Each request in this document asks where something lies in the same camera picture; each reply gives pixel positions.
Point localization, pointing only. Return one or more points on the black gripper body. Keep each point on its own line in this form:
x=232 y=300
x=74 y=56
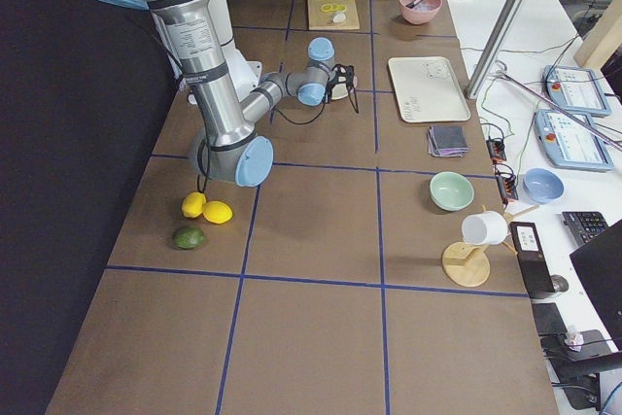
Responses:
x=351 y=83

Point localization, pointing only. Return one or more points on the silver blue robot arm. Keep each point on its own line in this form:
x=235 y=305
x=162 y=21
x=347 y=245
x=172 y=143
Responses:
x=231 y=93

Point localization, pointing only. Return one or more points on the white bear tray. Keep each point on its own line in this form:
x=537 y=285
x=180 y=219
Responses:
x=427 y=90

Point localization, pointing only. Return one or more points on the white plate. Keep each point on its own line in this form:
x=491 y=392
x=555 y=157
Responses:
x=339 y=91

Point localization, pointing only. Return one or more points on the bamboo cutting board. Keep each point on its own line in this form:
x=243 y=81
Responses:
x=333 y=15

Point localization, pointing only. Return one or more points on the yellow lemon slice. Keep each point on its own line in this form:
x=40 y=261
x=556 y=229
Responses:
x=330 y=8

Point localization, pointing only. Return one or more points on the pink bowl with ice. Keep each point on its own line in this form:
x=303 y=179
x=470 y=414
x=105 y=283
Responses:
x=421 y=13

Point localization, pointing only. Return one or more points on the grey folded cloths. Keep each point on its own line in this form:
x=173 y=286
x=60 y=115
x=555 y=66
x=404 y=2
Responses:
x=447 y=141

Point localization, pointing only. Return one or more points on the mint green bowl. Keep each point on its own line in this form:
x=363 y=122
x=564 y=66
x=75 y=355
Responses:
x=451 y=191

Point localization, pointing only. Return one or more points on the orange black usb hub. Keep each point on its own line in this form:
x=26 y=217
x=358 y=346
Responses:
x=504 y=174

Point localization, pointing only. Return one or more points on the white mug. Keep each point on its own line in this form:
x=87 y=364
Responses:
x=487 y=228

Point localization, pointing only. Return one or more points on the green lime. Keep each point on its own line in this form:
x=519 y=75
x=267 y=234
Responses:
x=188 y=237

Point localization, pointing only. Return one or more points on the wooden mug stand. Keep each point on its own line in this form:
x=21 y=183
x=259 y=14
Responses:
x=467 y=264

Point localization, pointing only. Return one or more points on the blue bowl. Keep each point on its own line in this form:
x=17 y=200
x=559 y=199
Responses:
x=542 y=186

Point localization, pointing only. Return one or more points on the teach pendant far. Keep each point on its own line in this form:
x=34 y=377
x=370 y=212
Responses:
x=576 y=89

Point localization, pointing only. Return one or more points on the teach pendant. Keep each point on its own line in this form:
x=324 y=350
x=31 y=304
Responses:
x=569 y=145
x=576 y=89

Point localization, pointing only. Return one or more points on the teach pendant near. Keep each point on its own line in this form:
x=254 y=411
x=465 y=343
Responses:
x=569 y=145

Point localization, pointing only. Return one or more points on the black device with label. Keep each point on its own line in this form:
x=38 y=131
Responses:
x=533 y=266

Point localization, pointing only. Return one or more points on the black keyboard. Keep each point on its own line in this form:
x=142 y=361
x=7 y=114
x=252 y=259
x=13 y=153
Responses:
x=584 y=225

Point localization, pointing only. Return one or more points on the black laptop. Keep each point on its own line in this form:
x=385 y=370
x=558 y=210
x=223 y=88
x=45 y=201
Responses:
x=597 y=265

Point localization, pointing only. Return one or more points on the aluminium frame post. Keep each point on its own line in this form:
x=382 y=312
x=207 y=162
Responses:
x=492 y=48

